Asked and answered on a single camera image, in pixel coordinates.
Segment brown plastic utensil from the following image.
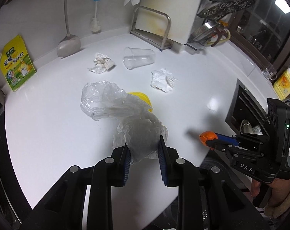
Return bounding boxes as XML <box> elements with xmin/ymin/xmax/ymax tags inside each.
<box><xmin>211</xmin><ymin>26</ymin><xmax>228</xmax><ymax>47</ymax></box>

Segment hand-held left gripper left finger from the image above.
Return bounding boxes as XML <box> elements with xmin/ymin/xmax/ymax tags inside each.
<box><xmin>20</xmin><ymin>146</ymin><xmax>131</xmax><ymax>230</ymax></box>

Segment metal spatula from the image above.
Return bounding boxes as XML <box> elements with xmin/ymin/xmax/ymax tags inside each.
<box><xmin>57</xmin><ymin>0</ymin><xmax>81</xmax><ymax>58</ymax></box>

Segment yellow hose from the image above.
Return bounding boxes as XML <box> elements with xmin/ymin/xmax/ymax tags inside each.
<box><xmin>207</xmin><ymin>27</ymin><xmax>231</xmax><ymax>46</ymax></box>

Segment yellow lid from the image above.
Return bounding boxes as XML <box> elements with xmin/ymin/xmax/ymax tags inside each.
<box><xmin>127</xmin><ymin>91</ymin><xmax>153</xmax><ymax>113</ymax></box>

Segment perforated metal steamer tray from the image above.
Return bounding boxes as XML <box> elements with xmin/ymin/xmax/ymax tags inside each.
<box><xmin>197</xmin><ymin>0</ymin><xmax>255</xmax><ymax>18</ymax></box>

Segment yellow detergent bottle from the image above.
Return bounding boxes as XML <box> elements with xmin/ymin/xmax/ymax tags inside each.
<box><xmin>273</xmin><ymin>62</ymin><xmax>290</xmax><ymax>100</ymax></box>

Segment beige plate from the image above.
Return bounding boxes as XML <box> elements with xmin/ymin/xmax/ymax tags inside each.
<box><xmin>241</xmin><ymin>119</ymin><xmax>254</xmax><ymax>133</ymax></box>

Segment white cutting board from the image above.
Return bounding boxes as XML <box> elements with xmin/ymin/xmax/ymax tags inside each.
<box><xmin>140</xmin><ymin>0</ymin><xmax>206</xmax><ymax>45</ymax></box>

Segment dark window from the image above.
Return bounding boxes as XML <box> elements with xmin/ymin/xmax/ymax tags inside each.
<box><xmin>229</xmin><ymin>0</ymin><xmax>290</xmax><ymax>71</ymax></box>

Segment clear plastic bag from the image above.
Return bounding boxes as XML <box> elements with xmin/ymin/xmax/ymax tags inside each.
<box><xmin>80</xmin><ymin>80</ymin><xmax>169</xmax><ymax>164</ymax></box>

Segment person's right hand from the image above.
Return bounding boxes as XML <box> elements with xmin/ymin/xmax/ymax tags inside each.
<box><xmin>250</xmin><ymin>170</ymin><xmax>290</xmax><ymax>209</ymax></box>

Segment blue and white bottle brush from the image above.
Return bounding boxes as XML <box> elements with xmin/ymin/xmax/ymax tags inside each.
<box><xmin>90</xmin><ymin>0</ymin><xmax>103</xmax><ymax>33</ymax></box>

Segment metal dish rack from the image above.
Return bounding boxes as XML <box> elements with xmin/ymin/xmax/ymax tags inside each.
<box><xmin>186</xmin><ymin>0</ymin><xmax>232</xmax><ymax>51</ymax></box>

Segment printed paper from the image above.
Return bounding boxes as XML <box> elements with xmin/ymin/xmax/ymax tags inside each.
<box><xmin>88</xmin><ymin>52</ymin><xmax>116</xmax><ymax>74</ymax></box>

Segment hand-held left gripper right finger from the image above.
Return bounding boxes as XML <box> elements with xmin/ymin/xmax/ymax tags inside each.
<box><xmin>159</xmin><ymin>136</ymin><xmax>258</xmax><ymax>230</ymax></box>

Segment clear plastic cup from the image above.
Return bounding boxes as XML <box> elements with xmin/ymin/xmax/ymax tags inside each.
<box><xmin>122</xmin><ymin>47</ymin><xmax>156</xmax><ymax>70</ymax></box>

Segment metal cutting board rack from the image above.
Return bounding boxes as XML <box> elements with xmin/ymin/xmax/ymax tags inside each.
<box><xmin>130</xmin><ymin>5</ymin><xmax>172</xmax><ymax>52</ymax></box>

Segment yellow seasoning pouch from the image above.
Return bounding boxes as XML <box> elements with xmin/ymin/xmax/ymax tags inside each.
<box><xmin>0</xmin><ymin>35</ymin><xmax>37</xmax><ymax>92</ymax></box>

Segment person's right forearm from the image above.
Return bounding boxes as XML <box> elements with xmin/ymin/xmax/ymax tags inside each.
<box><xmin>264</xmin><ymin>189</ymin><xmax>290</xmax><ymax>219</ymax></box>

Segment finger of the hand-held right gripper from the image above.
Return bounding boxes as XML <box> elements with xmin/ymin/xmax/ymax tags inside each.
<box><xmin>214</xmin><ymin>132</ymin><xmax>241</xmax><ymax>146</ymax></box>
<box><xmin>205</xmin><ymin>139</ymin><xmax>239</xmax><ymax>157</ymax></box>

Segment dark kitchen sink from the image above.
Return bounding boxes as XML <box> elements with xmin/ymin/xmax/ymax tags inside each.
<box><xmin>225</xmin><ymin>78</ymin><xmax>272</xmax><ymax>139</ymax></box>

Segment white tissue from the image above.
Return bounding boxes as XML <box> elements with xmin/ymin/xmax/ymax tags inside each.
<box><xmin>150</xmin><ymin>68</ymin><xmax>178</xmax><ymax>93</ymax></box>

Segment clear drinking glass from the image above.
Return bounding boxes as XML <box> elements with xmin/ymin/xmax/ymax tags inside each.
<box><xmin>263</xmin><ymin>67</ymin><xmax>277</xmax><ymax>81</ymax></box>

